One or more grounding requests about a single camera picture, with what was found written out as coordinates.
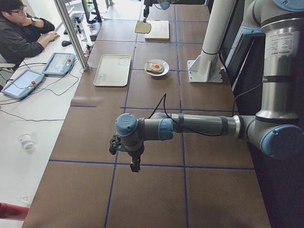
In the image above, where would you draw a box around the black computer mouse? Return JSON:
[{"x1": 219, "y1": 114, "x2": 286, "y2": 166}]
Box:
[{"x1": 61, "y1": 40, "x2": 72, "y2": 47}]

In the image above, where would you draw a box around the seated person in black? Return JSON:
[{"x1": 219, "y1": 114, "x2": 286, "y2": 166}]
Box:
[{"x1": 0, "y1": 0, "x2": 59, "y2": 69}]

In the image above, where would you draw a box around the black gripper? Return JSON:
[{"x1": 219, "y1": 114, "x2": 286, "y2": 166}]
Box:
[
  {"x1": 143, "y1": 0, "x2": 152, "y2": 23},
  {"x1": 128, "y1": 146, "x2": 144, "y2": 172}
]

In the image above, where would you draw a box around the far blue teach pendant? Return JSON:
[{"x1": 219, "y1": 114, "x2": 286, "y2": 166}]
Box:
[{"x1": 42, "y1": 52, "x2": 75, "y2": 77}]

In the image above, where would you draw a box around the fried egg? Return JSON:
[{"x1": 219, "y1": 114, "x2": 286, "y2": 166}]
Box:
[{"x1": 148, "y1": 62, "x2": 163, "y2": 71}]

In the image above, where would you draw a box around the white round plate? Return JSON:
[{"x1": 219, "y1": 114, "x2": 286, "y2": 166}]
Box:
[{"x1": 144, "y1": 59, "x2": 169, "y2": 76}]

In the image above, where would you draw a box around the orange black adapter far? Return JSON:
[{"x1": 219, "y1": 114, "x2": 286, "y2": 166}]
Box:
[{"x1": 84, "y1": 44, "x2": 93, "y2": 56}]

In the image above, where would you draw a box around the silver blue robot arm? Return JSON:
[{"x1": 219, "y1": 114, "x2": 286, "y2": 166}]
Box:
[
  {"x1": 109, "y1": 0, "x2": 304, "y2": 172},
  {"x1": 143, "y1": 0, "x2": 208, "y2": 22}
]

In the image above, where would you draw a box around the cream bear serving tray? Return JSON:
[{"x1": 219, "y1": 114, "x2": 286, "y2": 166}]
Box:
[{"x1": 93, "y1": 54, "x2": 131, "y2": 87}]

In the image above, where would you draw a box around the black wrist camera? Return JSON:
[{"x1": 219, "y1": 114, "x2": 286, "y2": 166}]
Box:
[{"x1": 109, "y1": 134, "x2": 123, "y2": 155}]

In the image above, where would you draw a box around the white paper cup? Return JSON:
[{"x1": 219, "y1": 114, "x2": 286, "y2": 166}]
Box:
[{"x1": 18, "y1": 134, "x2": 34, "y2": 150}]

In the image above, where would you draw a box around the black keyboard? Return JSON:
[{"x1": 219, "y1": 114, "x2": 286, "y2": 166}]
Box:
[{"x1": 70, "y1": 12, "x2": 84, "y2": 34}]

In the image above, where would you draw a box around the blue teach pendant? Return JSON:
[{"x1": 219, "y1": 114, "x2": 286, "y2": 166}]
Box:
[
  {"x1": 42, "y1": 52, "x2": 75, "y2": 77},
  {"x1": 1, "y1": 69, "x2": 45, "y2": 99}
]

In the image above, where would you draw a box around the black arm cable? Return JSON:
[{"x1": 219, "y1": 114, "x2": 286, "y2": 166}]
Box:
[{"x1": 148, "y1": 93, "x2": 264, "y2": 137}]

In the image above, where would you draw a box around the wooden cutting board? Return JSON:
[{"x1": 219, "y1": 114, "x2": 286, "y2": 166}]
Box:
[{"x1": 144, "y1": 20, "x2": 170, "y2": 41}]

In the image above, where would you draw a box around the near blue teach pendant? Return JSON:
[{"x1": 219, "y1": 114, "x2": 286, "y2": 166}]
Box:
[{"x1": 1, "y1": 69, "x2": 45, "y2": 99}]

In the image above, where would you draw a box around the bread slice under egg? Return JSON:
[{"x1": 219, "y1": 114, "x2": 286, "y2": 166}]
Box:
[{"x1": 146, "y1": 61, "x2": 164, "y2": 74}]

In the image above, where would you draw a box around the aluminium frame post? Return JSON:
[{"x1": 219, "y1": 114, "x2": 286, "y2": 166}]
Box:
[{"x1": 54, "y1": 0, "x2": 89, "y2": 71}]

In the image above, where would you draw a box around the brown bread slice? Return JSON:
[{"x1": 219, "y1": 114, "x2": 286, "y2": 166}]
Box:
[{"x1": 134, "y1": 20, "x2": 152, "y2": 34}]

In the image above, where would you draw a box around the red object at corner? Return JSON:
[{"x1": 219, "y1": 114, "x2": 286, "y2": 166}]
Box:
[{"x1": 0, "y1": 202, "x2": 29, "y2": 221}]

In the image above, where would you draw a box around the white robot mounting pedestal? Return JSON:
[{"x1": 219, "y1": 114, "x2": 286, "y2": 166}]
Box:
[{"x1": 187, "y1": 0, "x2": 237, "y2": 83}]

